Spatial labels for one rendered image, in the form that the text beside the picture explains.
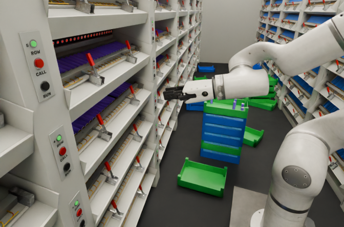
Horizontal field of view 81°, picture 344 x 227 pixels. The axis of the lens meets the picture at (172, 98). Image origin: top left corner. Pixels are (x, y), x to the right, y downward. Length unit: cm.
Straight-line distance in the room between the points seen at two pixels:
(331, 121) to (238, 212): 52
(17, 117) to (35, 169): 12
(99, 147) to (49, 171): 22
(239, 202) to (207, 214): 39
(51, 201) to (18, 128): 18
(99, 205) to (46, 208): 25
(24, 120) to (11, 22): 16
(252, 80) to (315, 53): 17
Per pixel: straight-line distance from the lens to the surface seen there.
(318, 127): 72
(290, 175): 63
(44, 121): 46
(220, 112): 147
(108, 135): 69
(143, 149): 125
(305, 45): 59
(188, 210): 137
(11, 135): 45
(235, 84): 65
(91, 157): 65
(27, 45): 42
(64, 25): 50
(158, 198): 142
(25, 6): 43
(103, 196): 80
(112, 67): 77
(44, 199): 56
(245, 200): 103
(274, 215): 84
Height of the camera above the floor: 108
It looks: 24 degrees down
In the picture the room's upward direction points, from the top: straight up
